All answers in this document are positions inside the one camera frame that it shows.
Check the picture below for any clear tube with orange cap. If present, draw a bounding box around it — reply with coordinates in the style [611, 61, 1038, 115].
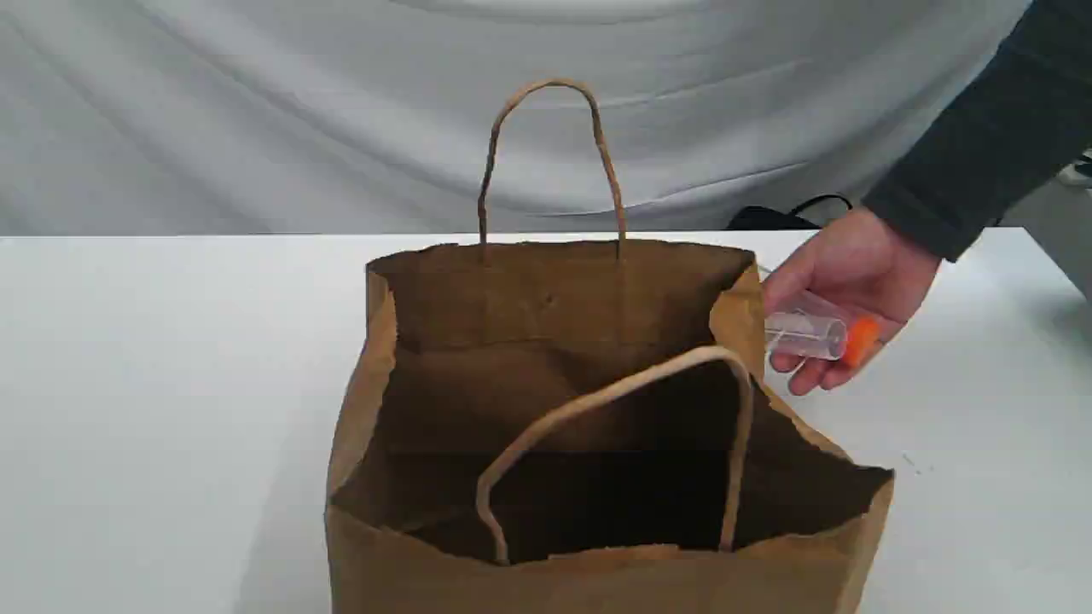
[764, 291, 881, 369]

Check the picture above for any black object behind table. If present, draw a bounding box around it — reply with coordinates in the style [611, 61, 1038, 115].
[725, 194, 853, 232]

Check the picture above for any person's bare hand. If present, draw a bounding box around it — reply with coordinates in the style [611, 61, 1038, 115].
[762, 206, 941, 395]

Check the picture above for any dark grey sleeved forearm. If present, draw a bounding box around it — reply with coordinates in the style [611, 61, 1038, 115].
[863, 1, 1091, 262]

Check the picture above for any white backdrop cloth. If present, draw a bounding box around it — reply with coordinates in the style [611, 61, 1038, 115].
[1, 1, 1026, 235]

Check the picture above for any brown paper bag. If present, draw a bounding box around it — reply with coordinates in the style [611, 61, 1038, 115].
[324, 80, 897, 613]

